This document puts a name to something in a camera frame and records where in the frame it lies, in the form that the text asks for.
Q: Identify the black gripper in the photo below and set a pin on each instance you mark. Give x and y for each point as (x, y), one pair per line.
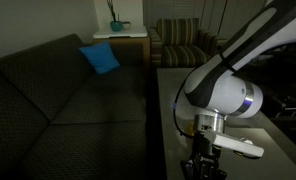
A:
(204, 160)

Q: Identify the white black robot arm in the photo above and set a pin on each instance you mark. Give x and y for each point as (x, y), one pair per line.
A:
(228, 90)

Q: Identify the small black floor device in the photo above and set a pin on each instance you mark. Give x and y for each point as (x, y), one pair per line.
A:
(288, 104)

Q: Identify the striped armchair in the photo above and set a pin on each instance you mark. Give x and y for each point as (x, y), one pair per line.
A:
(181, 46)

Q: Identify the wooden side table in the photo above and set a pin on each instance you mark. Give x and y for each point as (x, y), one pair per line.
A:
(131, 50)

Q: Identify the blue throw pillow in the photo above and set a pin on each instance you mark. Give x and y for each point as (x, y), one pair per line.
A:
(100, 58)

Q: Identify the white tray board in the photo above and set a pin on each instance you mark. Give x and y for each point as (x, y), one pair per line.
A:
(124, 32)

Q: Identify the dark brown patterned sofa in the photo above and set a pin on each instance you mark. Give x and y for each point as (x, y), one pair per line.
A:
(54, 110)

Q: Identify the teal plant pot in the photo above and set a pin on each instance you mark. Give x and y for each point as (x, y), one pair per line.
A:
(116, 26)

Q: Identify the thin dark plant stems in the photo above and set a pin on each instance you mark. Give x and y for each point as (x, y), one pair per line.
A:
(112, 10)

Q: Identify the white wrist camera block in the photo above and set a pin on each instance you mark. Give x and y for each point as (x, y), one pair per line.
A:
(236, 145)

